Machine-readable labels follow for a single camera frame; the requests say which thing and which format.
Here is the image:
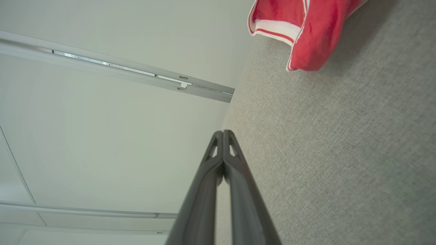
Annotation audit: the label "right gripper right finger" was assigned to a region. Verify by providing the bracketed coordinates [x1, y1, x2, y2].
[223, 129, 283, 245]

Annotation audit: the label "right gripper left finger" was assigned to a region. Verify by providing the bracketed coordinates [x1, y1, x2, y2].
[165, 131, 224, 245]

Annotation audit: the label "red basketball jersey white sleeves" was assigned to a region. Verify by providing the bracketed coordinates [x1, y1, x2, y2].
[248, 0, 368, 72]

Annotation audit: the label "grey fabric sofa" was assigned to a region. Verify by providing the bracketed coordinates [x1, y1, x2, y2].
[214, 0, 436, 245]

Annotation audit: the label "aluminium wall rail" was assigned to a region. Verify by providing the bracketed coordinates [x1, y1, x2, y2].
[0, 200, 178, 219]
[0, 30, 236, 103]

